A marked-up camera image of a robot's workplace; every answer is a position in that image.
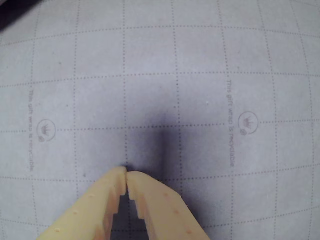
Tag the grid-printed gift wrap paper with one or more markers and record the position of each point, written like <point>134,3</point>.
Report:
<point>175,62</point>

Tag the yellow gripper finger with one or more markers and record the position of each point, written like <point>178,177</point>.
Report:
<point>85,210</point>
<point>165,212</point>

